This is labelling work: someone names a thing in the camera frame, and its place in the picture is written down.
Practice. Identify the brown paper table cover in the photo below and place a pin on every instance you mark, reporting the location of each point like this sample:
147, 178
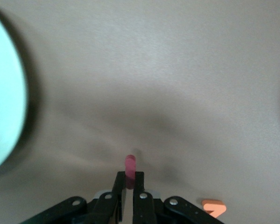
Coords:
154, 58

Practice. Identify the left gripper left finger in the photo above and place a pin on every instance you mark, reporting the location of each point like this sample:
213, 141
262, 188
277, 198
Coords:
116, 203

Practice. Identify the orange foam letter v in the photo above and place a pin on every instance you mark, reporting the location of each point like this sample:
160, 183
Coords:
214, 206

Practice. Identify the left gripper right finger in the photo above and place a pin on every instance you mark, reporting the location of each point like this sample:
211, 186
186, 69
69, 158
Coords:
142, 205

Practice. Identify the light green plate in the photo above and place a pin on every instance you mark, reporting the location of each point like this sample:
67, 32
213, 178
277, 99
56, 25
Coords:
4, 93

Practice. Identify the dark red foam letter l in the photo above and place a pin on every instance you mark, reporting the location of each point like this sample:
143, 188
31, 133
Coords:
130, 166

